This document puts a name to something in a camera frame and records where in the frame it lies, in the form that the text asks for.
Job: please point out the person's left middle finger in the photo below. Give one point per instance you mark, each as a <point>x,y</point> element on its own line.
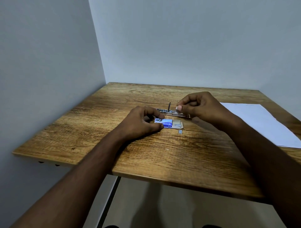
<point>148,118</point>

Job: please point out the beige cardboard staple tray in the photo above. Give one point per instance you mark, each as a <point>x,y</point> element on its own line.
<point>177,123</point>

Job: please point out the person's right hand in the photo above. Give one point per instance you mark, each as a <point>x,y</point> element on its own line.
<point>207,108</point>

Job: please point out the person's right forearm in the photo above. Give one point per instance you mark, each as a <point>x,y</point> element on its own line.
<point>270,164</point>

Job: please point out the person's left thumb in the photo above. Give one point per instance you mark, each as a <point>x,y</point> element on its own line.
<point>154,128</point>

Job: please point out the person's left forearm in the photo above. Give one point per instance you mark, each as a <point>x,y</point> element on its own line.
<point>77,183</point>

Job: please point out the blue and white staple box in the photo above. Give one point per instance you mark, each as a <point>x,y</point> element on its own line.
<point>165,122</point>

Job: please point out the person's left hand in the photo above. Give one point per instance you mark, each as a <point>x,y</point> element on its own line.
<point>135,123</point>

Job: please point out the white paper sheet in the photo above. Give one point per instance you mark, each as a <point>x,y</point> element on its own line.
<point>263,124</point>

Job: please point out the person's right thumb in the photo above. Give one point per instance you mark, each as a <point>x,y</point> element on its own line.
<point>184,110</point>

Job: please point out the open silver metal stapler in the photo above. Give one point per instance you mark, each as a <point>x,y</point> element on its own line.
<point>165,112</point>

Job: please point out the person's right middle finger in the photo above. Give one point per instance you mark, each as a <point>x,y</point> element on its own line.
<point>193,103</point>

